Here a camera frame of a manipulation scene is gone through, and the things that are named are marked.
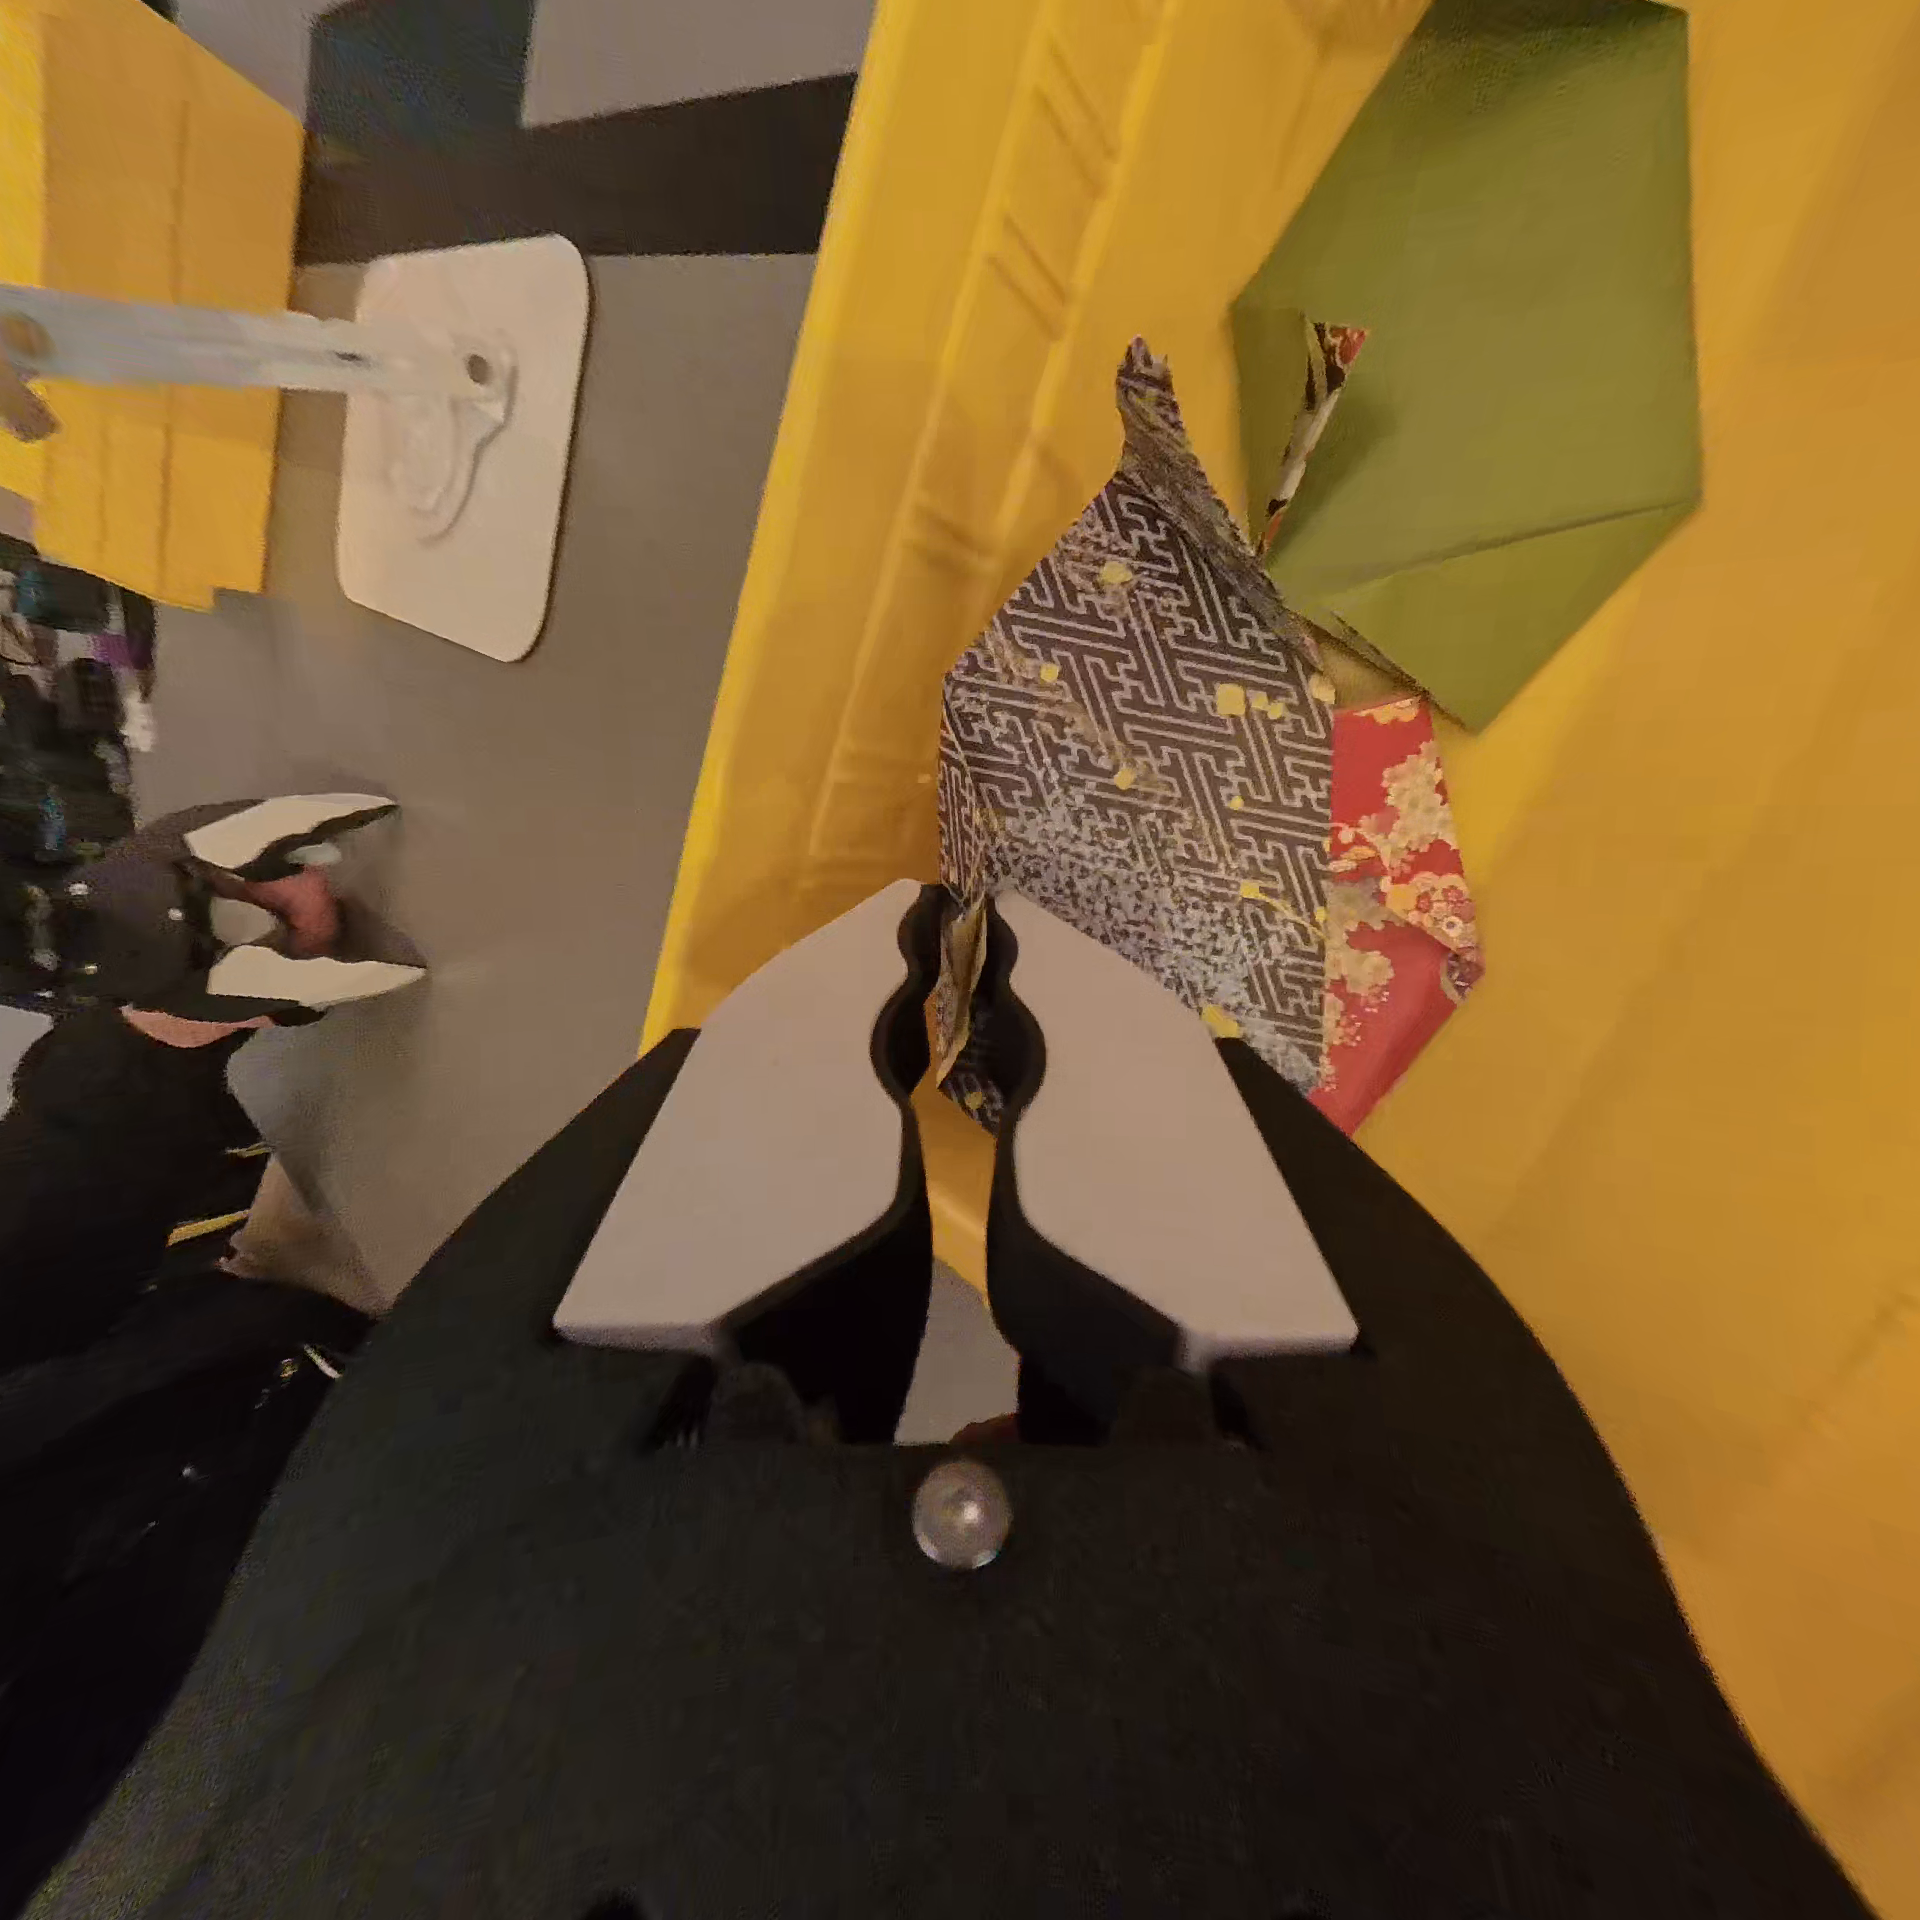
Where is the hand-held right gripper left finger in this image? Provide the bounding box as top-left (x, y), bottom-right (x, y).
top-left (549, 881), bottom-right (939, 1450)

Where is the person's left forearm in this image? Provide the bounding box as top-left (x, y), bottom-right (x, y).
top-left (0, 1012), bottom-right (278, 1353)

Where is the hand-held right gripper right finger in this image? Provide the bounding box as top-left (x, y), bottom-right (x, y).
top-left (977, 887), bottom-right (1361, 1445)

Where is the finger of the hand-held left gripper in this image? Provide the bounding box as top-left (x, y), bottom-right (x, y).
top-left (200, 894), bottom-right (431, 1018)
top-left (181, 791), bottom-right (401, 887)

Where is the grey patterned origami paper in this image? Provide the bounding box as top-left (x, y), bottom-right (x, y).
top-left (918, 335), bottom-right (1338, 1145)

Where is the person's left hand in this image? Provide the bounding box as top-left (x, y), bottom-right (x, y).
top-left (245, 867), bottom-right (347, 963)

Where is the white document stand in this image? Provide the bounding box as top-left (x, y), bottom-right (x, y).
top-left (0, 230), bottom-right (589, 666)

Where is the green origami paper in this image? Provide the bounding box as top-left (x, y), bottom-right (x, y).
top-left (1226, 0), bottom-right (1706, 737)

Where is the red patterned origami paper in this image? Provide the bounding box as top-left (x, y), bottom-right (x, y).
top-left (1305, 693), bottom-right (1487, 1137)

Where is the yellow plastic bin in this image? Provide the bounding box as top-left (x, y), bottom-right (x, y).
top-left (638, 0), bottom-right (1920, 1920)
top-left (0, 0), bottom-right (309, 609)

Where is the tan cloth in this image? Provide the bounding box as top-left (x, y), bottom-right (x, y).
top-left (223, 1162), bottom-right (386, 1316)

